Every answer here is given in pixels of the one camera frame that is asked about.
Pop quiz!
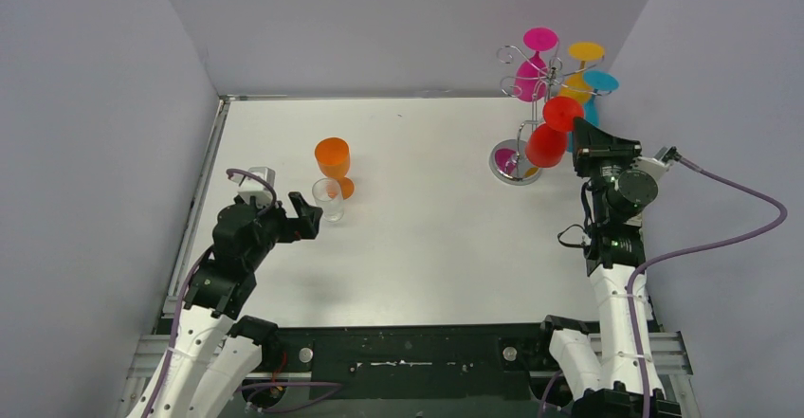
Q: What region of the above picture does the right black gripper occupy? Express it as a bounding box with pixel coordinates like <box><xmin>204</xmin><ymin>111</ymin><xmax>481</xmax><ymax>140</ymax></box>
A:
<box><xmin>576</xmin><ymin>118</ymin><xmax>646</xmax><ymax>223</ymax></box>

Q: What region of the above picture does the clear wine glass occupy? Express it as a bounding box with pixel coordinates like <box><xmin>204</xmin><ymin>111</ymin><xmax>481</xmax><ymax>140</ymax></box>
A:
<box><xmin>312</xmin><ymin>178</ymin><xmax>344</xmax><ymax>223</ymax></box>

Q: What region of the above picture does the red wine glass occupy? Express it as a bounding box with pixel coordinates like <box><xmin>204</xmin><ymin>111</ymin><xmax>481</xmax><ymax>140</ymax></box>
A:
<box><xmin>525</xmin><ymin>96</ymin><xmax>584</xmax><ymax>168</ymax></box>

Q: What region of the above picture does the orange wine glass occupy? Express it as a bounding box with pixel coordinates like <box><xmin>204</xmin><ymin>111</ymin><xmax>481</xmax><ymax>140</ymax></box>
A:
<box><xmin>314</xmin><ymin>137</ymin><xmax>355</xmax><ymax>199</ymax></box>

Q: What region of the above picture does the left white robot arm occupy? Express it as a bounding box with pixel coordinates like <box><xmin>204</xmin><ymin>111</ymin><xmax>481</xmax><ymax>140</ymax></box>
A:
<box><xmin>129</xmin><ymin>191</ymin><xmax>323</xmax><ymax>417</ymax></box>

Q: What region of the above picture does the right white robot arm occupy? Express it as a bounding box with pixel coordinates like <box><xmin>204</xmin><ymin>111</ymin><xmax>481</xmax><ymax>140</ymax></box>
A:
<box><xmin>534</xmin><ymin>118</ymin><xmax>682</xmax><ymax>417</ymax></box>

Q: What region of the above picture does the yellow wine glass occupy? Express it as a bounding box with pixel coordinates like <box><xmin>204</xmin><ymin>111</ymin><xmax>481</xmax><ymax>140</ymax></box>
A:
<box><xmin>557</xmin><ymin>42</ymin><xmax>606</xmax><ymax>105</ymax></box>

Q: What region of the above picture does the blue wine glass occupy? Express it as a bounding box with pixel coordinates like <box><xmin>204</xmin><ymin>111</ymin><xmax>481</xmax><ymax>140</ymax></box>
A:
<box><xmin>558</xmin><ymin>69</ymin><xmax>619</xmax><ymax>127</ymax></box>

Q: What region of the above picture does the pink wine glass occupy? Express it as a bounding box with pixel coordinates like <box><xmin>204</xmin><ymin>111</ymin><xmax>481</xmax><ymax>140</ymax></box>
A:
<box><xmin>514</xmin><ymin>27</ymin><xmax>558</xmax><ymax>102</ymax></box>

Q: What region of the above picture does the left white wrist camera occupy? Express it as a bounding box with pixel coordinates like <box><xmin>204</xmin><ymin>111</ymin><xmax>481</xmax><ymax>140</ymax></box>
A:
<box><xmin>226</xmin><ymin>166</ymin><xmax>277</xmax><ymax>209</ymax></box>

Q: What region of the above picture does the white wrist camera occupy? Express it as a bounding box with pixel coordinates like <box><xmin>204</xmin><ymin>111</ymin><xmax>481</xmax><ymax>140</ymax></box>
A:
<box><xmin>633</xmin><ymin>147</ymin><xmax>679</xmax><ymax>182</ymax></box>
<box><xmin>226</xmin><ymin>166</ymin><xmax>277</xmax><ymax>209</ymax></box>

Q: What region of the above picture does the silver wire glass rack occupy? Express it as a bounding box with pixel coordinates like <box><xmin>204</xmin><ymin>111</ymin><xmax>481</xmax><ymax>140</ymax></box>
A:
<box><xmin>488</xmin><ymin>45</ymin><xmax>606</xmax><ymax>186</ymax></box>

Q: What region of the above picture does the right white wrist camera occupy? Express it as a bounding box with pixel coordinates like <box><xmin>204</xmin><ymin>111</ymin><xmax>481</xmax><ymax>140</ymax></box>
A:
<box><xmin>633</xmin><ymin>147</ymin><xmax>679</xmax><ymax>182</ymax></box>

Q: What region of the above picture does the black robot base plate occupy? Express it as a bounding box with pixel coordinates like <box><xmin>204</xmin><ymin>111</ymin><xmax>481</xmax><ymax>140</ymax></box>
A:
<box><xmin>247</xmin><ymin>322</ymin><xmax>558</xmax><ymax>400</ymax></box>

